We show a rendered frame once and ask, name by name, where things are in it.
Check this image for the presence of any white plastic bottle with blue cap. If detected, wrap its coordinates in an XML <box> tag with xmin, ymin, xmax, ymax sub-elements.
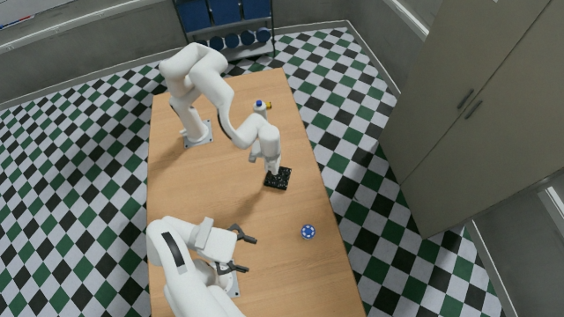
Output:
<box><xmin>253</xmin><ymin>100</ymin><xmax>268</xmax><ymax>121</ymax></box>

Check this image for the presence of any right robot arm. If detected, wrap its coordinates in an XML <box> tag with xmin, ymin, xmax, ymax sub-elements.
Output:
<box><xmin>146</xmin><ymin>216</ymin><xmax>246</xmax><ymax>317</ymax></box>

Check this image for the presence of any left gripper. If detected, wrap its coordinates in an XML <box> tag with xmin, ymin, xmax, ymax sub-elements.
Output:
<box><xmin>263</xmin><ymin>153</ymin><xmax>281</xmax><ymax>178</ymax></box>

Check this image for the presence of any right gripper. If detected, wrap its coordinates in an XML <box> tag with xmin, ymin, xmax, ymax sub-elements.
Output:
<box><xmin>197</xmin><ymin>223</ymin><xmax>257</xmax><ymax>276</ymax></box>

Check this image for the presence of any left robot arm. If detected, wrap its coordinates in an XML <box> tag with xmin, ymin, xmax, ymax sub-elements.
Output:
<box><xmin>159</xmin><ymin>43</ymin><xmax>281</xmax><ymax>163</ymax></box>

